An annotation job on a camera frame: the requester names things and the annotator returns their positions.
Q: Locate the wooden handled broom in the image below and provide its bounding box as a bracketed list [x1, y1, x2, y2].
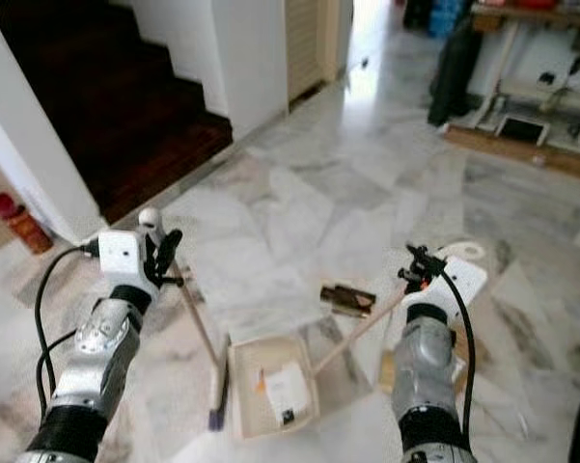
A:
[138, 207, 232, 433]

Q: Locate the blue plastic crate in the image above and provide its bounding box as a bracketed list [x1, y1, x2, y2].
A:
[428, 0, 476, 40]

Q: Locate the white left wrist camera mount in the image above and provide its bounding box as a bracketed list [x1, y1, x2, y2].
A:
[97, 230, 159, 296]

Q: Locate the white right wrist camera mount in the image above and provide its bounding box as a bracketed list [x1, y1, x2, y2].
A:
[403, 255, 489, 325]

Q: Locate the white work table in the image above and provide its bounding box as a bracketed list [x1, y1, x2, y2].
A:
[468, 0, 580, 144]

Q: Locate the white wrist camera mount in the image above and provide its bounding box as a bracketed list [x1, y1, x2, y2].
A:
[403, 255, 489, 325]
[97, 230, 159, 296]

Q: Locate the dark brown small box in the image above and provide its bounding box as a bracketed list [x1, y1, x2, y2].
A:
[319, 282, 378, 318]

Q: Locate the beige long handled dustpan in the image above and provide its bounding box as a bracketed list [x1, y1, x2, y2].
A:
[228, 240, 489, 442]

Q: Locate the red incense stick can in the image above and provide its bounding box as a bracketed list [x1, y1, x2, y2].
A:
[0, 192, 55, 256]

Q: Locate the brown cardboard piece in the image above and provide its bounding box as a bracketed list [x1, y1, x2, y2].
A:
[377, 348, 406, 395]

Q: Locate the dark wooden staircase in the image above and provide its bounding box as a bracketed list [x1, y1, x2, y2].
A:
[0, 0, 235, 225]

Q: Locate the white framed tablet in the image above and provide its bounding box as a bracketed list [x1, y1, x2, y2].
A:
[493, 113, 552, 147]

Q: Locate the light wooden door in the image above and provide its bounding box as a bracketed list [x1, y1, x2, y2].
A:
[284, 0, 345, 104]

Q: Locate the white printed paper card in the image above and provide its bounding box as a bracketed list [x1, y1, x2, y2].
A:
[260, 361, 316, 426]

